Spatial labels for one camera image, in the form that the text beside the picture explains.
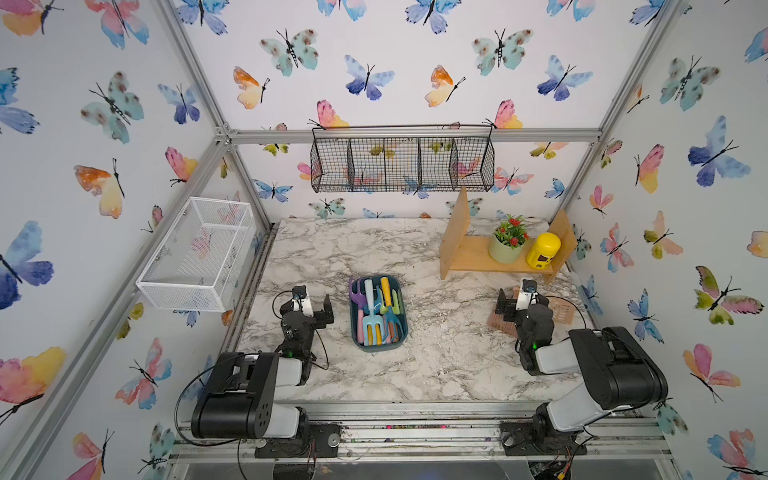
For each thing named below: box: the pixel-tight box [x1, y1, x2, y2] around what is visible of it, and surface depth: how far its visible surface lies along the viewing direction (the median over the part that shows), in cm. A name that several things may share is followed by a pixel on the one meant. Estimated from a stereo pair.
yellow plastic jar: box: [526, 232, 561, 270], surface depth 93 cm
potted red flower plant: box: [488, 214, 530, 264], surface depth 93 cm
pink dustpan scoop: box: [547, 296, 576, 326], surface depth 97 cm
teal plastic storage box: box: [349, 274, 409, 352], surface depth 93 cm
